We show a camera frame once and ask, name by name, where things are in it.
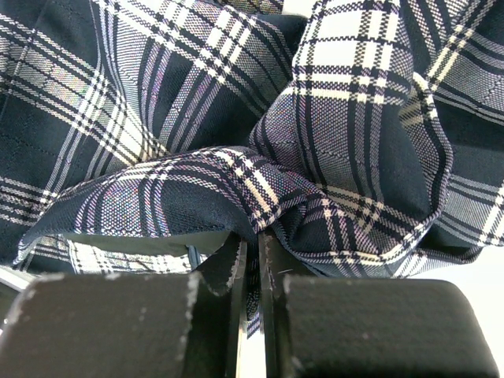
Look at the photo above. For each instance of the navy plaid skirt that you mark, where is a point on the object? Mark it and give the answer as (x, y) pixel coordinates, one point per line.
(367, 135)

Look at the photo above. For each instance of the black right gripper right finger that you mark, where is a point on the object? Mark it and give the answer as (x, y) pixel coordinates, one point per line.
(357, 327)

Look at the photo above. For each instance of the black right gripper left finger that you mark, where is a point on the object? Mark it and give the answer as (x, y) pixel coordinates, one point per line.
(131, 325)

